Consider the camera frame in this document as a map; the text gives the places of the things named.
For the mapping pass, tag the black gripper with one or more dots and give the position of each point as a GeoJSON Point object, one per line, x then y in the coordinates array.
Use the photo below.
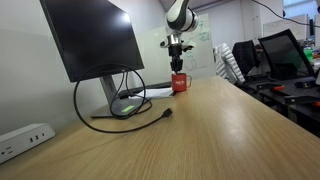
{"type": "Point", "coordinates": [175, 53]}

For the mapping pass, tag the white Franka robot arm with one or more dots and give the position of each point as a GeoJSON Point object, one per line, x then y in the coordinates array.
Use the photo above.
{"type": "Point", "coordinates": [181, 18]}

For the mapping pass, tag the red cup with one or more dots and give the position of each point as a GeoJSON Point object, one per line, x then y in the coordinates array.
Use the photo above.
{"type": "Point", "coordinates": [180, 82]}

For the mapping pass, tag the glass whiteboard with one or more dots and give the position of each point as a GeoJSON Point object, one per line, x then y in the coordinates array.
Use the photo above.
{"type": "Point", "coordinates": [196, 50]}

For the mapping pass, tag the white paper pad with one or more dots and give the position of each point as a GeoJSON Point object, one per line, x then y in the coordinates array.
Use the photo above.
{"type": "Point", "coordinates": [153, 93]}

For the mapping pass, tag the black keyboard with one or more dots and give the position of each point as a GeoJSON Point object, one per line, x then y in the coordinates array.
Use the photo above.
{"type": "Point", "coordinates": [146, 89]}

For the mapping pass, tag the grey monitor stand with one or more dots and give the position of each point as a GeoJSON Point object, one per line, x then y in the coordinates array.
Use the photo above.
{"type": "Point", "coordinates": [116, 103]}

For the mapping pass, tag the black computer monitor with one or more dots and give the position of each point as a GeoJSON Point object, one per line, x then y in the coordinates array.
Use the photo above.
{"type": "Point", "coordinates": [90, 36]}

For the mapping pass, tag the orange black clamp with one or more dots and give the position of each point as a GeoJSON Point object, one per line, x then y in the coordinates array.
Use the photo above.
{"type": "Point", "coordinates": [278, 88]}
{"type": "Point", "coordinates": [308, 100]}

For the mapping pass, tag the black perforated breadboard table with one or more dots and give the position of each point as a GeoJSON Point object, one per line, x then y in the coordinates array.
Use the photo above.
{"type": "Point", "coordinates": [293, 96]}

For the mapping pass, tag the white power strip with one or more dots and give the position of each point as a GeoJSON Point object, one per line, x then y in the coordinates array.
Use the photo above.
{"type": "Point", "coordinates": [23, 140]}

